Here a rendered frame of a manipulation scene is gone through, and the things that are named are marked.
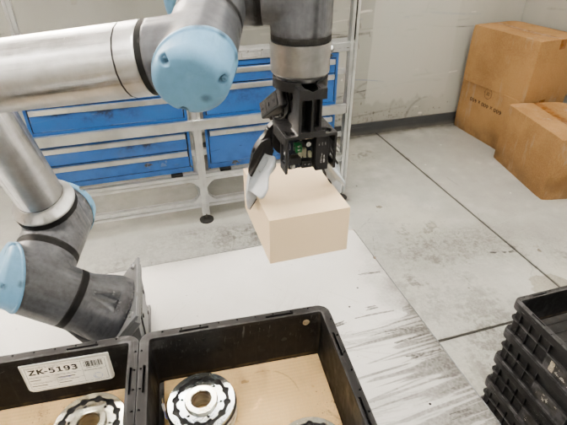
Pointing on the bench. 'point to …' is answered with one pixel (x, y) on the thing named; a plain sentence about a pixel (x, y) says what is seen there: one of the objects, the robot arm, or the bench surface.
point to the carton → (299, 215)
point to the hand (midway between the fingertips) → (293, 199)
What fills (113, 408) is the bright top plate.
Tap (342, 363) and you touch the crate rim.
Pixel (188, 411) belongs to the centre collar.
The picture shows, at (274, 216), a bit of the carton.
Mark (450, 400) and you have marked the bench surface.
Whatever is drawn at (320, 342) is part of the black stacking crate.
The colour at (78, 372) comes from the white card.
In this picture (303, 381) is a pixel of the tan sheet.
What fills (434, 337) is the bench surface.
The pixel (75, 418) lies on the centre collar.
